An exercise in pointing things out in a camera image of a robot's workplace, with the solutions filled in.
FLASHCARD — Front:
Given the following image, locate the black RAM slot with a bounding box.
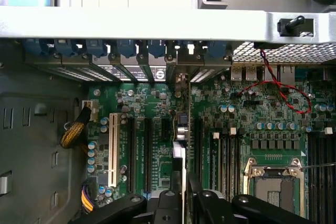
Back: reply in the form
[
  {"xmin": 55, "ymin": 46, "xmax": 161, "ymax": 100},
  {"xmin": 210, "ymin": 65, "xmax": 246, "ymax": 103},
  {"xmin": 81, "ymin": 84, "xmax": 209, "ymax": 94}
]
[
  {"xmin": 307, "ymin": 129, "xmax": 322, "ymax": 224},
  {"xmin": 321, "ymin": 126, "xmax": 336, "ymax": 224},
  {"xmin": 209, "ymin": 131, "xmax": 224, "ymax": 199},
  {"xmin": 225, "ymin": 128, "xmax": 241, "ymax": 201}
]

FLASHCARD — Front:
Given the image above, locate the black expansion slot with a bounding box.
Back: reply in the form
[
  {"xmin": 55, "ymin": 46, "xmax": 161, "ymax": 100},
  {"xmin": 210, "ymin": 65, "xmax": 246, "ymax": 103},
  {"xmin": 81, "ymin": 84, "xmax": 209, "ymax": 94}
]
[
  {"xmin": 127, "ymin": 118, "xmax": 137, "ymax": 195},
  {"xmin": 193, "ymin": 118, "xmax": 204, "ymax": 183},
  {"xmin": 143, "ymin": 118, "xmax": 153, "ymax": 199}
]

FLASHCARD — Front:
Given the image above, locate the CPU socket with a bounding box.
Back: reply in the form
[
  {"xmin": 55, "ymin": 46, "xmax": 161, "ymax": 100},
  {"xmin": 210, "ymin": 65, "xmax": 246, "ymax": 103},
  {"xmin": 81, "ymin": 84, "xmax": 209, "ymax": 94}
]
[{"xmin": 243, "ymin": 157, "xmax": 307, "ymax": 218}]

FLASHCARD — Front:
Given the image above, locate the white expansion slot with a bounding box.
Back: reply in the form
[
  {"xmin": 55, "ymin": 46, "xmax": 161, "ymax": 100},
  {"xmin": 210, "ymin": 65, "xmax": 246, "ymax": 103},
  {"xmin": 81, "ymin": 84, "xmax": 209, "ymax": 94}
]
[{"xmin": 108, "ymin": 112, "xmax": 119, "ymax": 187}]

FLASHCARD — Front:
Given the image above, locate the green Dell motherboard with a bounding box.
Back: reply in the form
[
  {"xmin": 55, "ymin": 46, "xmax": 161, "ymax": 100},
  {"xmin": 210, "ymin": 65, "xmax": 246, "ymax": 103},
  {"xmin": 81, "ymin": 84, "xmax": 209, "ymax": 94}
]
[{"xmin": 86, "ymin": 63, "xmax": 336, "ymax": 224}]

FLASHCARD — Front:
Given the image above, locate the thin metal locking lever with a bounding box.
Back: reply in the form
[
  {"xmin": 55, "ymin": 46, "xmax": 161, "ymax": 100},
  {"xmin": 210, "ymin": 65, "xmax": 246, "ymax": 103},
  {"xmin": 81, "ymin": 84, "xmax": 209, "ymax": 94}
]
[{"xmin": 301, "ymin": 163, "xmax": 336, "ymax": 169}]

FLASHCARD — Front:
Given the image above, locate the blue slot clip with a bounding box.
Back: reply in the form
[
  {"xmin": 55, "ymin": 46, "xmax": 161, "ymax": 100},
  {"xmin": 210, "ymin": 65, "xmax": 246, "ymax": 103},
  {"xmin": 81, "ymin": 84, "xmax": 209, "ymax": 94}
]
[
  {"xmin": 55, "ymin": 39, "xmax": 85, "ymax": 57},
  {"xmin": 117, "ymin": 39, "xmax": 138, "ymax": 59},
  {"xmin": 147, "ymin": 39, "xmax": 166, "ymax": 59},
  {"xmin": 23, "ymin": 39, "xmax": 55, "ymax": 57},
  {"xmin": 86, "ymin": 39, "xmax": 108, "ymax": 58},
  {"xmin": 208, "ymin": 40, "xmax": 228, "ymax": 59}
]

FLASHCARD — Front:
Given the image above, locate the open grey PC case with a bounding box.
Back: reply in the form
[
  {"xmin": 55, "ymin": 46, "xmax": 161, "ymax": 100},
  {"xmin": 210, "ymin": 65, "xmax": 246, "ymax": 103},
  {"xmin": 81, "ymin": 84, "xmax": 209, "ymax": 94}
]
[{"xmin": 0, "ymin": 5, "xmax": 336, "ymax": 224}]

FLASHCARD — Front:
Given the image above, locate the black case pin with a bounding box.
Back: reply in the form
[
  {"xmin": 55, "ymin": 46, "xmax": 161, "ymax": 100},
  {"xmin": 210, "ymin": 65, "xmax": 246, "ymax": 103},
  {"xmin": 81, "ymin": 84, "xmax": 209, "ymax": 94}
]
[{"xmin": 277, "ymin": 15, "xmax": 307, "ymax": 37}]

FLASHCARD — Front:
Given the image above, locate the purple orange wire bundle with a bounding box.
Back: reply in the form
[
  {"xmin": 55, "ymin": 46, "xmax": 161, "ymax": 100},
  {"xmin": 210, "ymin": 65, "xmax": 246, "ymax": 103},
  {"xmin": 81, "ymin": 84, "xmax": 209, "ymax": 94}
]
[{"xmin": 80, "ymin": 178, "xmax": 97, "ymax": 214}]

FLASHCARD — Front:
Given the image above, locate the yellow black braided cable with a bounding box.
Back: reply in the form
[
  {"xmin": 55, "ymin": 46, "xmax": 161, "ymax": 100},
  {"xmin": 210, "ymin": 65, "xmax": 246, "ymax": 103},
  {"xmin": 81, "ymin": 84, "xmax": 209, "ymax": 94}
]
[{"xmin": 59, "ymin": 99, "xmax": 100, "ymax": 154}]

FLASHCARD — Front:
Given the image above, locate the red black twisted wire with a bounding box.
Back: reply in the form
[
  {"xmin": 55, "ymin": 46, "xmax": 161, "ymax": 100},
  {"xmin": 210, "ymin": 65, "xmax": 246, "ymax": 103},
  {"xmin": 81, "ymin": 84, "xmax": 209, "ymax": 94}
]
[{"xmin": 230, "ymin": 48, "xmax": 313, "ymax": 114}]

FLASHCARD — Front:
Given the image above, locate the black intrusion switch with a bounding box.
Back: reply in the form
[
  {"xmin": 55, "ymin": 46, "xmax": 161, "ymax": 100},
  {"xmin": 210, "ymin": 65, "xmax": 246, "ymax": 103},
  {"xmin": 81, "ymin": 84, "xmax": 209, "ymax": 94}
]
[{"xmin": 253, "ymin": 41, "xmax": 285, "ymax": 50}]

